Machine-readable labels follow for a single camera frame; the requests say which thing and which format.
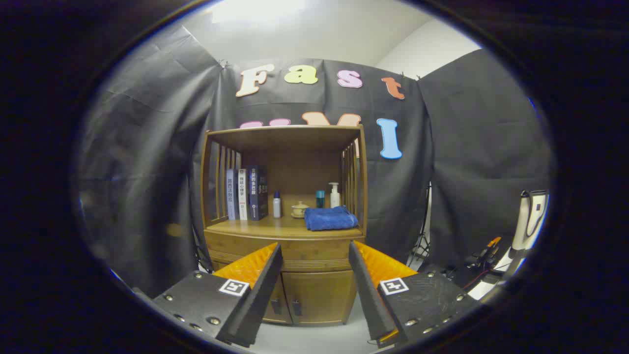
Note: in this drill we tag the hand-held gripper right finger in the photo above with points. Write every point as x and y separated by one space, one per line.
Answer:
363 290

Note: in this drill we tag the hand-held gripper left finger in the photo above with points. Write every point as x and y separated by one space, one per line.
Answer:
268 285

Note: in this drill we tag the wooden drawer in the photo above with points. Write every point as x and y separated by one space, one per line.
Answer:
314 248

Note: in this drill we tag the wooden cabinet door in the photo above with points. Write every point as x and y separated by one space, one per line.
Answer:
280 295
322 295

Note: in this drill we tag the wooden countertop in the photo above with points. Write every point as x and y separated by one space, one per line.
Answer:
280 227

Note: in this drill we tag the wooden cabinet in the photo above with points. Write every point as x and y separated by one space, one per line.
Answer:
300 167

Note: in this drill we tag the beige saucer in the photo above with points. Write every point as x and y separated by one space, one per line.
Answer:
296 216

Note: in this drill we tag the blue towel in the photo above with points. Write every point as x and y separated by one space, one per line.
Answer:
330 219

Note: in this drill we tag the white bottle blue cap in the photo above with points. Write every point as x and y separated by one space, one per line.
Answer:
277 206

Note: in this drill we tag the beige lidded teacup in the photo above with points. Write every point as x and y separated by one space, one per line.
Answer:
300 208

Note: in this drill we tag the dark blue book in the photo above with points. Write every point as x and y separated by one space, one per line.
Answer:
258 194

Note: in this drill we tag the white book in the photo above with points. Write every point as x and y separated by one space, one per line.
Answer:
243 196

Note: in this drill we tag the white pump bottle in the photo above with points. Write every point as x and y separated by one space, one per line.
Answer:
334 199

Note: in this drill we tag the lilac book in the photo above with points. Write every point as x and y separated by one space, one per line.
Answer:
231 196

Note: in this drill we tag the teal bottle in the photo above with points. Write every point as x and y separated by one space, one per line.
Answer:
320 199

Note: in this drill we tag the orange clamp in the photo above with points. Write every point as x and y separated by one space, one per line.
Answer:
493 242

